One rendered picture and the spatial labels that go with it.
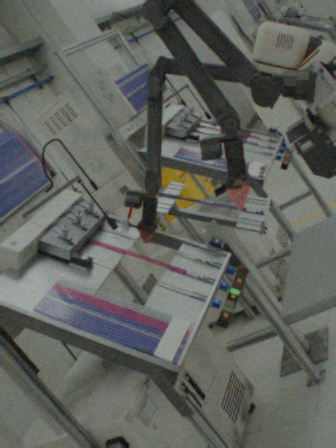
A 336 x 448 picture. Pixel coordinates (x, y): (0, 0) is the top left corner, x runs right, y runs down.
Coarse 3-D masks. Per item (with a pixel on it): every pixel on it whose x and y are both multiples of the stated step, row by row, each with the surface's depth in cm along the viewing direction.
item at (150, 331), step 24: (72, 288) 182; (48, 312) 171; (72, 312) 172; (96, 312) 174; (120, 312) 176; (144, 312) 177; (120, 336) 166; (144, 336) 168; (168, 336) 170; (168, 360) 161
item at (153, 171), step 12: (156, 84) 189; (156, 96) 190; (156, 108) 194; (156, 120) 195; (156, 132) 196; (156, 144) 197; (156, 156) 198; (156, 168) 198; (144, 180) 199; (156, 180) 199; (156, 192) 200
